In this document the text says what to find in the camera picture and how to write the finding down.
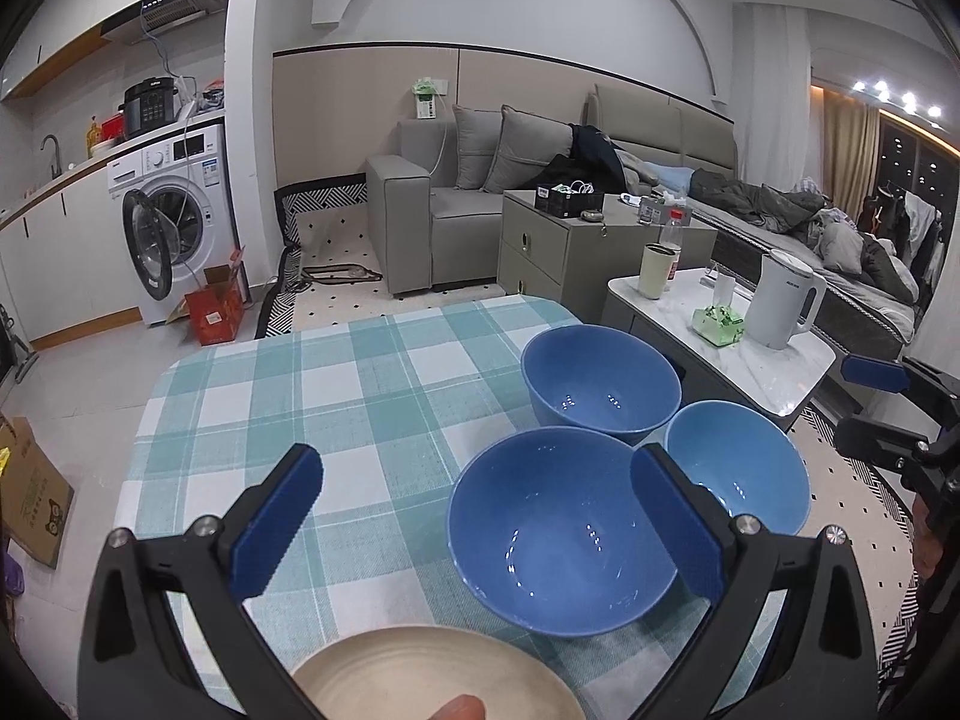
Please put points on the floor mop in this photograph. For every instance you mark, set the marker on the floor mop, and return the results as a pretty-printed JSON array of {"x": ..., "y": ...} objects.
[{"x": 19, "y": 360}]

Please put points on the yellow bottle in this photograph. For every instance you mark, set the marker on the yellow bottle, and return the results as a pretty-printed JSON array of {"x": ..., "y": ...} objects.
[{"x": 94, "y": 135}]

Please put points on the white washing machine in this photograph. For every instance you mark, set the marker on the white washing machine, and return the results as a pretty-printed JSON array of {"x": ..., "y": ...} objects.
[{"x": 202, "y": 210}]

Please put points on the teal checked tablecloth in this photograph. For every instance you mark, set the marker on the teal checked tablecloth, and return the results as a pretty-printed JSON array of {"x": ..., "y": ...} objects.
[{"x": 262, "y": 405}]

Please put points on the grey sofa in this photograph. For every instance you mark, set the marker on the grey sofa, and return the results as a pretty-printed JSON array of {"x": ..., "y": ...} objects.
[{"x": 405, "y": 225}]

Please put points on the marble coffee table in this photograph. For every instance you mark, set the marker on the marble coffee table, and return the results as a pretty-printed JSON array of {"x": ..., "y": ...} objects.
[{"x": 772, "y": 375}]

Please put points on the small light blue bowl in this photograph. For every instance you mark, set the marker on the small light blue bowl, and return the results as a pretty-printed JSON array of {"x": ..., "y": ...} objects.
[{"x": 742, "y": 457}]

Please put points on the plastic bottle with red cap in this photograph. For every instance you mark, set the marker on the plastic bottle with red cap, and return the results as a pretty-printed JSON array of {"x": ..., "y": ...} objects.
[{"x": 675, "y": 229}]

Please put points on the black box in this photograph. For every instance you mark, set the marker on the black box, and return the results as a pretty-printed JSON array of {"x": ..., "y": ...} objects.
[{"x": 570, "y": 202}]

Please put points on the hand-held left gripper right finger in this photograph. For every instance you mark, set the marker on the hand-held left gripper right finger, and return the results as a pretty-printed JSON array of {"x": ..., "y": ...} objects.
[{"x": 675, "y": 525}]

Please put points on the dark jacket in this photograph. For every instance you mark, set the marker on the dark jacket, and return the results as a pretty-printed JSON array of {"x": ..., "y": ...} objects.
[{"x": 592, "y": 157}]

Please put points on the person's right hand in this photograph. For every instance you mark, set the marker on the person's right hand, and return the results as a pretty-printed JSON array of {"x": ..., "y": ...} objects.
[{"x": 930, "y": 562}]

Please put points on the red container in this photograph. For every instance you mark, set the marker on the red container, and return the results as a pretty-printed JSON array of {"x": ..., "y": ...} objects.
[{"x": 111, "y": 131}]

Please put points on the white wall cabinet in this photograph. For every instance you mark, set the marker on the white wall cabinet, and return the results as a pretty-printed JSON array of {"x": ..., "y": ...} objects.
[{"x": 75, "y": 30}]

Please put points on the grey sofa cushion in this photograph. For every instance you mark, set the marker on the grey sofa cushion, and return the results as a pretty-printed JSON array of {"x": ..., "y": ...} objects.
[
  {"x": 525, "y": 150},
  {"x": 472, "y": 150}
]

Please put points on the hanging clothes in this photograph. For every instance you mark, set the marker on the hanging clothes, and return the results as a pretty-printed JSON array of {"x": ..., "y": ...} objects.
[{"x": 911, "y": 232}]

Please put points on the dark metal frame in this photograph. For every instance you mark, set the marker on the dark metal frame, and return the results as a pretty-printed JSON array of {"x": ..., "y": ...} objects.
[{"x": 352, "y": 270}]

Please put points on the white kitchen counter cabinet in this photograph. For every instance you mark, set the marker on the white kitchen counter cabinet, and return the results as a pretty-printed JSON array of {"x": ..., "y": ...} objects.
[{"x": 60, "y": 255}]

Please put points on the black pressure cooker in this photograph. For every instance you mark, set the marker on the black pressure cooker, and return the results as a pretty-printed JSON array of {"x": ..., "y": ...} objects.
[{"x": 150, "y": 109}]

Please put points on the large beige plate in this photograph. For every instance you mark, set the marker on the large beige plate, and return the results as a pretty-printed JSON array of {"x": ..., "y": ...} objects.
[{"x": 390, "y": 675}]

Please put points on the brown cardboard box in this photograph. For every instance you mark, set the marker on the brown cardboard box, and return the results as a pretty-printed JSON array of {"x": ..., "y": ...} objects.
[{"x": 34, "y": 495}]

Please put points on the red cardboard box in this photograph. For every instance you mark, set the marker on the red cardboard box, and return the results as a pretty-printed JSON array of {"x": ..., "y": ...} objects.
[{"x": 214, "y": 315}]

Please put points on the grey drawer cabinet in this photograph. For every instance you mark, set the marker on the grey drawer cabinet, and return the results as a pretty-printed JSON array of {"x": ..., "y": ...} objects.
[{"x": 547, "y": 247}]

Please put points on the white electric kettle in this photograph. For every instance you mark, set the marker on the white electric kettle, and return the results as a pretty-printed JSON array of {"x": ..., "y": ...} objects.
[{"x": 780, "y": 300}]

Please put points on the white sheer curtain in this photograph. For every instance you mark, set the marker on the white sheer curtain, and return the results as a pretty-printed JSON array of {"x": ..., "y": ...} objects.
[{"x": 772, "y": 90}]

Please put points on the light blue cloth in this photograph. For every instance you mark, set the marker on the light blue cloth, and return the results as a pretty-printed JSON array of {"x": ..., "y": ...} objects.
[{"x": 671, "y": 176}]

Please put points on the dark olive coat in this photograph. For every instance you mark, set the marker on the dark olive coat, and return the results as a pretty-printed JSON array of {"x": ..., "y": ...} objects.
[{"x": 750, "y": 199}]

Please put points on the white and green wall device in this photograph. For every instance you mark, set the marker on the white and green wall device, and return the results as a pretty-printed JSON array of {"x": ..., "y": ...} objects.
[{"x": 427, "y": 101}]

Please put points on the person's left hand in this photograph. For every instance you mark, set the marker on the person's left hand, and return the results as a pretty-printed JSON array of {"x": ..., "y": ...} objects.
[{"x": 461, "y": 709}]

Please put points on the beige tumbler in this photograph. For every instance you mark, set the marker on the beige tumbler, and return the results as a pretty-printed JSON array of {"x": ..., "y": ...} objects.
[{"x": 656, "y": 274}]

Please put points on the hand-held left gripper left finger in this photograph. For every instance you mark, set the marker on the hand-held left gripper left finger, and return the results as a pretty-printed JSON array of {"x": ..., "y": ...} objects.
[{"x": 277, "y": 525}]

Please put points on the large blue bowl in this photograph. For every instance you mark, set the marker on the large blue bowl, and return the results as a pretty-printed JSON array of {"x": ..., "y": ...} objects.
[
  {"x": 555, "y": 525},
  {"x": 600, "y": 382}
]

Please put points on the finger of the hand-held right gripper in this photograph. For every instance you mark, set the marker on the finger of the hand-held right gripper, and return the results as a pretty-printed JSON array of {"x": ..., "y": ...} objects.
[
  {"x": 870, "y": 373},
  {"x": 877, "y": 441}
]

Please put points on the range hood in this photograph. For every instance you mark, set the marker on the range hood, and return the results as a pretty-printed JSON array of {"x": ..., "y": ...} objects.
[{"x": 172, "y": 7}]

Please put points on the beige curtain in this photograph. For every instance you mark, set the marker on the beige curtain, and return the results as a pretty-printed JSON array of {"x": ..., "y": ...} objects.
[{"x": 851, "y": 150}]

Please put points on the green tissue pack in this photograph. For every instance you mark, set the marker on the green tissue pack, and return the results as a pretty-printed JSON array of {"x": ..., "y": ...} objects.
[{"x": 716, "y": 324}]

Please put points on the grey clothes pile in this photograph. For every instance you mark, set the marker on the grey clothes pile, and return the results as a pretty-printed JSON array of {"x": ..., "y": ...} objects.
[{"x": 862, "y": 255}]

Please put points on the metal faucet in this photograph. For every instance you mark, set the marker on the metal faucet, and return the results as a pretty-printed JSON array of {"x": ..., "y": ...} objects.
[{"x": 54, "y": 154}]

